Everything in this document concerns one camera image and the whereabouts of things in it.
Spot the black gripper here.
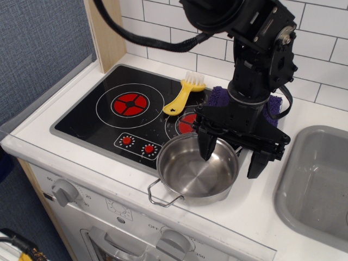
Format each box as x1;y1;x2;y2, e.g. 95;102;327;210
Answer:
194;99;290;179

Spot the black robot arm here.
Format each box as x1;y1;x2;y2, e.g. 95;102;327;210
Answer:
182;1;297;179

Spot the stainless steel pot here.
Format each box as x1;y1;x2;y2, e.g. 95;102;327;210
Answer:
147;132;243;208

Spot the purple cloth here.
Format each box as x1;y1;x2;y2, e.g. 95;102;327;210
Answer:
207;85;284;128

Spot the yellow dish brush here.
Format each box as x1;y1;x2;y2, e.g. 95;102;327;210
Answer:
163;71;206;116

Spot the grey sink basin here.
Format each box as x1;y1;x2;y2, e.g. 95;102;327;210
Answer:
275;126;347;252

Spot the grey oven knob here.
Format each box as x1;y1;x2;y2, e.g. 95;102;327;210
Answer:
156;229;191;260

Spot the black toy stovetop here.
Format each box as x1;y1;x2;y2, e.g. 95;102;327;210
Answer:
51;65;210;173

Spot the white toy oven front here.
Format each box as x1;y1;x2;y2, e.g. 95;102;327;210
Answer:
32;166;276;260

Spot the grey timer knob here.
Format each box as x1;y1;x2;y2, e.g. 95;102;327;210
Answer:
52;179;79;207

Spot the yellow black object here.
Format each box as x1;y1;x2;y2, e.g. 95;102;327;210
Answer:
1;228;48;261

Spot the black sleeved cable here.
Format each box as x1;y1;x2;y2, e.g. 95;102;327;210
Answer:
93;0;218;53

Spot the wooden side post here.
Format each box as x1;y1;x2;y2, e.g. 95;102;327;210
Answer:
84;1;127;73

